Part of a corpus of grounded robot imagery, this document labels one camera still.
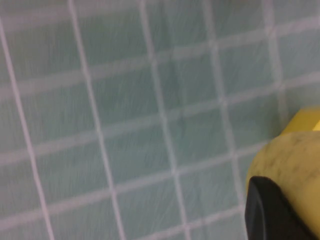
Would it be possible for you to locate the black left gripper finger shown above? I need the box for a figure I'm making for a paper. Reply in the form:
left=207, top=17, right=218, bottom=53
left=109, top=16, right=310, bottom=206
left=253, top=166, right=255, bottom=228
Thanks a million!
left=244, top=175, right=320, bottom=240

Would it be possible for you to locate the yellow marbled cup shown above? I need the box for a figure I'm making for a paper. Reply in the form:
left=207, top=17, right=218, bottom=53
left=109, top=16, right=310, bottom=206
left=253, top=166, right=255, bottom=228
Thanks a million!
left=245, top=130, right=320, bottom=236

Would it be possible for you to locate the green checked tablecloth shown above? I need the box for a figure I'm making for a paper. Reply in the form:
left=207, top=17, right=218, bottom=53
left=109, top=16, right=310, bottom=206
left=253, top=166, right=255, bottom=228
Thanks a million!
left=0, top=0, right=320, bottom=240

